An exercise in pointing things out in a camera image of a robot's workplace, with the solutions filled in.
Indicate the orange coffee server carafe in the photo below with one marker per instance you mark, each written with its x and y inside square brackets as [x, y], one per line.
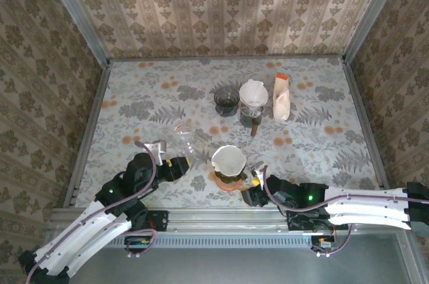
[231, 187]

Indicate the green plastic coffee dripper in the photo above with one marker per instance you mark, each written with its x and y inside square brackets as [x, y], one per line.
[234, 178]

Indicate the clear glass carafe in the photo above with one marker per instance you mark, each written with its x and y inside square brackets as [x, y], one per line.
[251, 113]
[184, 133]

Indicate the white paper coffee filter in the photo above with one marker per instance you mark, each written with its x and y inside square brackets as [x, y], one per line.
[229, 161]
[253, 94]

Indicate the smoke grey coffee dripper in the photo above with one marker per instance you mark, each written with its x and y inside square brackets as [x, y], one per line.
[227, 96]

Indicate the bag of paper coffee filters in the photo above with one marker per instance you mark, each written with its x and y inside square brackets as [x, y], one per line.
[281, 103]

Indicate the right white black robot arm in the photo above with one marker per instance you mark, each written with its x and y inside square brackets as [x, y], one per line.
[368, 210]

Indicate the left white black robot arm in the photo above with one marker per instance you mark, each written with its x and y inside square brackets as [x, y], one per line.
[83, 237]

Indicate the right small connector board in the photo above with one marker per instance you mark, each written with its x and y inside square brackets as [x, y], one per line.
[323, 243]

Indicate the small connector board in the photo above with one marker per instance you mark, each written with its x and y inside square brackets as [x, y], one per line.
[135, 242]
[323, 243]

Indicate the left small connector board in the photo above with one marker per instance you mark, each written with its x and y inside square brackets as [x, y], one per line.
[135, 242]

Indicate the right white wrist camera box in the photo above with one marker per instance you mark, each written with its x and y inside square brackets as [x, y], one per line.
[258, 170]

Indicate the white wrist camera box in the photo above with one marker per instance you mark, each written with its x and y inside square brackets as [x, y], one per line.
[258, 170]
[157, 148]

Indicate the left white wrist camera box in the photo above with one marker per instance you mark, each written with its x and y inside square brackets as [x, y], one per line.
[157, 148]

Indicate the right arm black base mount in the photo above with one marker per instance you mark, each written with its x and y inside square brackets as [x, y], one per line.
[295, 223]

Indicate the aluminium front mounting rail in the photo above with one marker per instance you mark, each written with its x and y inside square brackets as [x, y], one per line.
[228, 220]

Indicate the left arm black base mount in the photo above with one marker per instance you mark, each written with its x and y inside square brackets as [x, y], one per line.
[161, 220]

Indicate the aluminium table side rail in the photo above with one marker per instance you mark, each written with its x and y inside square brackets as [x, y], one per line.
[362, 113]
[91, 120]

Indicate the aluminium table back rail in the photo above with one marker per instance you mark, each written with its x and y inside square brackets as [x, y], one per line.
[218, 59]

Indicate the aluminium frame post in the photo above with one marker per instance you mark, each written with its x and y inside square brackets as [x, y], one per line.
[368, 12]
[81, 16]

